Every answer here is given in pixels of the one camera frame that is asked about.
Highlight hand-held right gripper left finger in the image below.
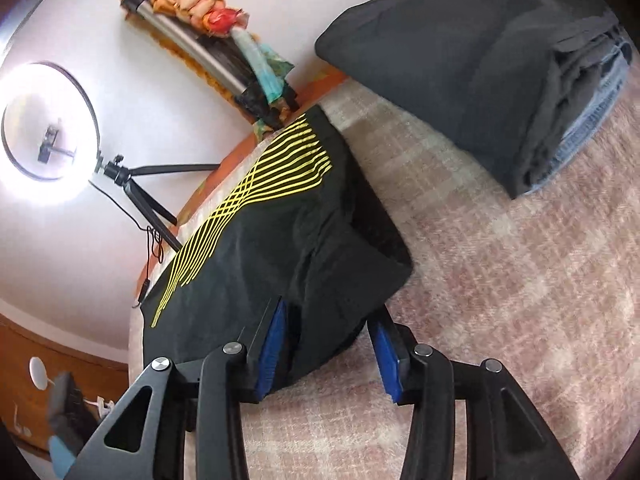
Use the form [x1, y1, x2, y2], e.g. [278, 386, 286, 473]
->
[75, 296, 290, 480]

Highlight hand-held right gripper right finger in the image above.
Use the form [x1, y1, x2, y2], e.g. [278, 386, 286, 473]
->
[368, 304, 583, 480]

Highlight black shirt with yellow stripes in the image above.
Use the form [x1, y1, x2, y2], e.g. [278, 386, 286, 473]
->
[141, 105, 414, 397]

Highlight pink plaid blanket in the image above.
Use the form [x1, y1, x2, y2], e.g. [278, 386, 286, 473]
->
[127, 67, 640, 480]

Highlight black tripod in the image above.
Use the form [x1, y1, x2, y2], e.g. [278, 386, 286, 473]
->
[92, 154, 222, 252]

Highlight black and blue object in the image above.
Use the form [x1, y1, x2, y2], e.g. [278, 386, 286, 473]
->
[46, 371, 103, 478]

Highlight brown wooden furniture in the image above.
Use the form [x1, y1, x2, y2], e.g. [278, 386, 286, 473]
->
[0, 311, 132, 463]

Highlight stack of folded dark clothes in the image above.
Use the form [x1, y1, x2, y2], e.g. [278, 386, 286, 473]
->
[314, 0, 626, 200]

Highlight black phone holder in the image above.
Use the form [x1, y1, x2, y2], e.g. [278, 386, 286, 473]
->
[36, 119, 82, 164]

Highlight silver metal tube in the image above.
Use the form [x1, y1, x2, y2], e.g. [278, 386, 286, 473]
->
[122, 0, 252, 102]

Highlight folded blue jeans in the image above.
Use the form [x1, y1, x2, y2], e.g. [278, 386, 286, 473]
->
[534, 35, 634, 194]

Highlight black cable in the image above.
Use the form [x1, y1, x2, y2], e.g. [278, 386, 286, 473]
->
[89, 180, 167, 308]

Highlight ring light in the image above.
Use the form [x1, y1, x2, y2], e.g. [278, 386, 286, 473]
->
[0, 60, 101, 206]

